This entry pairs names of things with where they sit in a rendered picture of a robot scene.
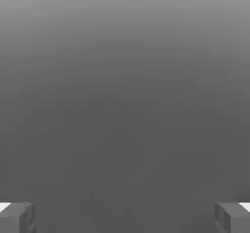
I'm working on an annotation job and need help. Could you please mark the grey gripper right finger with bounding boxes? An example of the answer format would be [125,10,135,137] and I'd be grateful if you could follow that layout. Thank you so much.
[213,202,250,233]

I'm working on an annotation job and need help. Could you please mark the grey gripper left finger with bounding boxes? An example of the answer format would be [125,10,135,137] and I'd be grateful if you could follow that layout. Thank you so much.
[0,202,37,233]

